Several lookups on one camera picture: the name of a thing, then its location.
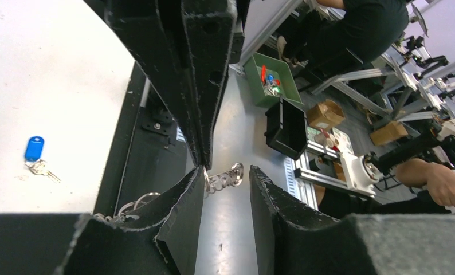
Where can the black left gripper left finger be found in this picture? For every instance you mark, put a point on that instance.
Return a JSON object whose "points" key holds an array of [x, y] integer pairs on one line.
{"points": [[160, 237]]}

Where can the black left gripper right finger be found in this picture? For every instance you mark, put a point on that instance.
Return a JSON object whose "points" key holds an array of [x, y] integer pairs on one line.
{"points": [[293, 238]]}

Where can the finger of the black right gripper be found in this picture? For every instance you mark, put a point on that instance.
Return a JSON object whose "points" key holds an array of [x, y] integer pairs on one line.
{"points": [[208, 28], [152, 31]]}

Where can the silver key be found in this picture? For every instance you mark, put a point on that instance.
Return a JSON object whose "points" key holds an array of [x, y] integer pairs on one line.
{"points": [[40, 167]]}

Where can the blue key tag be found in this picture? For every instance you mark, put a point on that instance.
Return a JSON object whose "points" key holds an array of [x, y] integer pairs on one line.
{"points": [[34, 149]]}

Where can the operator forearm and hand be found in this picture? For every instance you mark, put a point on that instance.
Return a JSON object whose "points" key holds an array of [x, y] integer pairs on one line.
{"points": [[438, 179]]}

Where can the green parts bin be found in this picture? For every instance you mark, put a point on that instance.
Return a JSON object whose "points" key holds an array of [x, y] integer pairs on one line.
{"points": [[269, 79]]}

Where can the black plastic bin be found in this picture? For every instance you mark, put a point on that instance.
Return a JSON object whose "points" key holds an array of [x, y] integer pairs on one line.
{"points": [[286, 129]]}

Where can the person in black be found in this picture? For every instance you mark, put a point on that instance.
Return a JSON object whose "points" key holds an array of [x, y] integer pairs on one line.
{"points": [[367, 29]]}

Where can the brown cardboard box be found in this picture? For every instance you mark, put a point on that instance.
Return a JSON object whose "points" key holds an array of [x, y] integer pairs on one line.
{"points": [[325, 115], [393, 131]]}

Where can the aluminium frame post right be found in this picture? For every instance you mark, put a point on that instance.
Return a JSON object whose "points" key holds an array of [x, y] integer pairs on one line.
{"points": [[263, 18]]}

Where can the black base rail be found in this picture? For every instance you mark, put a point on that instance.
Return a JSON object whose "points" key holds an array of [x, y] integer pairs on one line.
{"points": [[147, 154]]}

